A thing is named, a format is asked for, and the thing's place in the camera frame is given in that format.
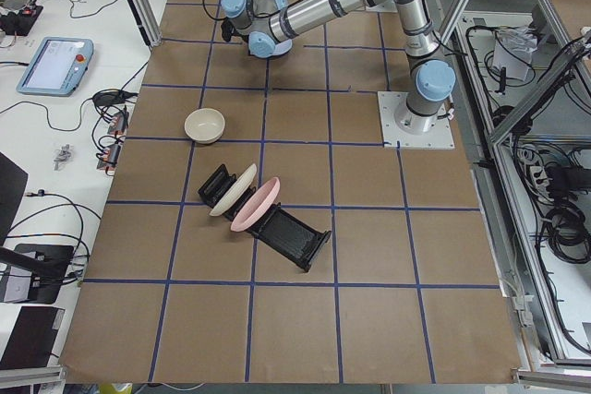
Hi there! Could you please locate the blue plate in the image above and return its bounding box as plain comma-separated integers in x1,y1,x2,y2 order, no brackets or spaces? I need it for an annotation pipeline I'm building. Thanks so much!
248,39,293,59

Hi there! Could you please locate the near blue teach pendant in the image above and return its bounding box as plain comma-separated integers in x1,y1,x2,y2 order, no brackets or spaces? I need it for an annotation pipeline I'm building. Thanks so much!
16,37,94,97

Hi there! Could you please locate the pink plate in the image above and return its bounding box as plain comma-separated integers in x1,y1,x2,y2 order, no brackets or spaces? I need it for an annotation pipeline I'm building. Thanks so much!
230,176,281,233

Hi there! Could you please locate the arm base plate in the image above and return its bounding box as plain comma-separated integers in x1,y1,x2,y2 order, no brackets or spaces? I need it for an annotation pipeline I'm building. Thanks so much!
378,91,455,150

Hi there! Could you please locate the cream bowl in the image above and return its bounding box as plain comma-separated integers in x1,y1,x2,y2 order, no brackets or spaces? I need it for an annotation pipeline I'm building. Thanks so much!
184,108,225,145

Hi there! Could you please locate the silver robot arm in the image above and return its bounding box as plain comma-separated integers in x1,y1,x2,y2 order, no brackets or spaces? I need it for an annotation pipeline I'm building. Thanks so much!
221,0,456,135

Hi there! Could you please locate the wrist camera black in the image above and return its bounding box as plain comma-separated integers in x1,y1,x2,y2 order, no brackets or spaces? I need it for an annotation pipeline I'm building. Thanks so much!
221,18,235,42

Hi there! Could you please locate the black dish rack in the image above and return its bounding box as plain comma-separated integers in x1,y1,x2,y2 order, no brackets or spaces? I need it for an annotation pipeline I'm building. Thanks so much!
198,164,332,272

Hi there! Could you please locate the cream plate in rack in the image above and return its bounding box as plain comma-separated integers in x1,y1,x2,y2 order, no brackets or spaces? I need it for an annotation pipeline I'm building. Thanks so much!
209,163,257,217

